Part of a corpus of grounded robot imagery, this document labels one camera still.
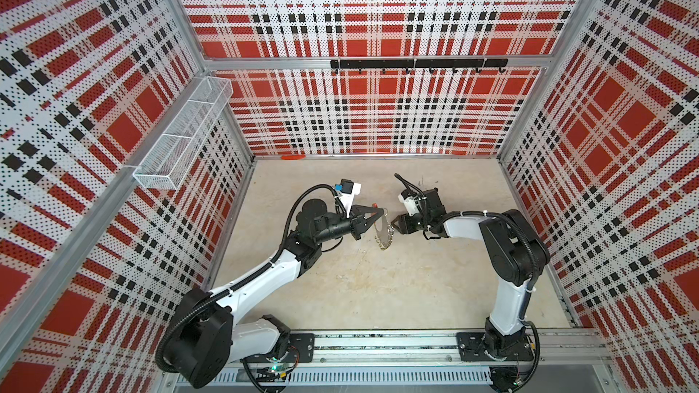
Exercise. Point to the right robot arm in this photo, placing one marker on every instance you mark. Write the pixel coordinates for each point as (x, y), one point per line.
(517, 256)

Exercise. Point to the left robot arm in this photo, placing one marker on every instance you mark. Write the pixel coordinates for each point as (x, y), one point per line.
(208, 331)

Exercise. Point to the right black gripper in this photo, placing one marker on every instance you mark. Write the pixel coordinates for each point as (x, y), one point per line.
(404, 224)

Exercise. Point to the black hook rail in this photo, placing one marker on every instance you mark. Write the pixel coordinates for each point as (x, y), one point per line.
(420, 63)

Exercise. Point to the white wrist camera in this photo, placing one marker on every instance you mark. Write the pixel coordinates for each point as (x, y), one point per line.
(347, 191)
(411, 204)

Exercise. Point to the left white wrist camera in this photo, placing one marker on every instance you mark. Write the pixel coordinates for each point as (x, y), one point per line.
(347, 191)

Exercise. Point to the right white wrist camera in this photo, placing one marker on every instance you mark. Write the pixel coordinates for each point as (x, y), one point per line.
(411, 204)

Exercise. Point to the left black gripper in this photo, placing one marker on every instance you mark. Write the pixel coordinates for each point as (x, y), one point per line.
(360, 224)

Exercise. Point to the white wire mesh basket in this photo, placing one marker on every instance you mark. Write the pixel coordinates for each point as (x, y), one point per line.
(168, 162)

